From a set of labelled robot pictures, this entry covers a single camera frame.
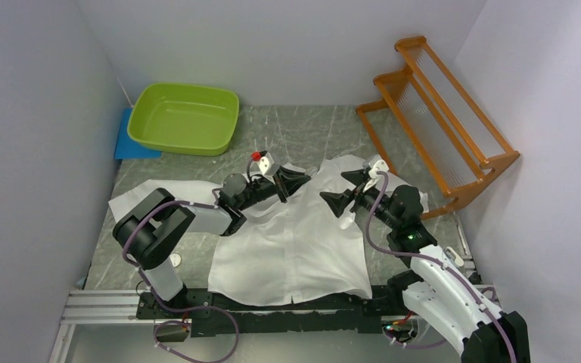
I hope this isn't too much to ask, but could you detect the blue flat mat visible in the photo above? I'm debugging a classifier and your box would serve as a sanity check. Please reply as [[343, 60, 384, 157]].
[[113, 107, 162, 161]]

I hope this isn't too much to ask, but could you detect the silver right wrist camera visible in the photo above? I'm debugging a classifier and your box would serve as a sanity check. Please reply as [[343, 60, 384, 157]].
[[363, 154, 389, 191]]

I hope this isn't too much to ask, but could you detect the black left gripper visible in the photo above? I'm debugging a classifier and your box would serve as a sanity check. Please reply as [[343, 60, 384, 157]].
[[237, 166, 311, 211]]

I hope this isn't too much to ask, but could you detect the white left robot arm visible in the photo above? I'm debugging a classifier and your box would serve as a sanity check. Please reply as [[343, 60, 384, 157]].
[[112, 166, 311, 318]]

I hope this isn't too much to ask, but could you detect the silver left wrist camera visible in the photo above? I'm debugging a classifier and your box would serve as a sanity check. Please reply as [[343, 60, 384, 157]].
[[251, 150, 281, 176]]

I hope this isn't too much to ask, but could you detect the orange wooden rack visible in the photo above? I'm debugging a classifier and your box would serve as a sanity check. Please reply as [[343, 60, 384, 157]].
[[356, 36, 520, 219]]

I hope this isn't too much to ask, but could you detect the small light blue object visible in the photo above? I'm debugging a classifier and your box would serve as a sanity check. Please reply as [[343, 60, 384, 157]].
[[444, 247, 464, 268]]

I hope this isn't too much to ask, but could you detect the aluminium frame rail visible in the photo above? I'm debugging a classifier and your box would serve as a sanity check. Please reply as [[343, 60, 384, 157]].
[[48, 285, 497, 363]]

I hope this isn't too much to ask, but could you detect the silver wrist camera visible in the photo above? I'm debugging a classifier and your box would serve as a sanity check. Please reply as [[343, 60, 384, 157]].
[[251, 150, 281, 176], [363, 154, 389, 191]]

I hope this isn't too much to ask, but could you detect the white button-up shirt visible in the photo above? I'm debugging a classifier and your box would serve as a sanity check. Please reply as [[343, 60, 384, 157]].
[[107, 155, 430, 308]]

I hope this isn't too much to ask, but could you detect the green plastic basin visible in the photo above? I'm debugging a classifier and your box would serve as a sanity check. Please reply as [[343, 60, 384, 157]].
[[127, 82, 240, 156]]

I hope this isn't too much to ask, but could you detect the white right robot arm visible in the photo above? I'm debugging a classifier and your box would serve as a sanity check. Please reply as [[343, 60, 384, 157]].
[[320, 168, 530, 362]]

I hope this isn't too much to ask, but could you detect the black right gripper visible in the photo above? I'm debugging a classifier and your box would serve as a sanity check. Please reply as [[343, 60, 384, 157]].
[[320, 169, 400, 230]]

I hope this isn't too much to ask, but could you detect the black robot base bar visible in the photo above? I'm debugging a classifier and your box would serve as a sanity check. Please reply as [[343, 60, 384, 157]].
[[135, 285, 408, 337]]

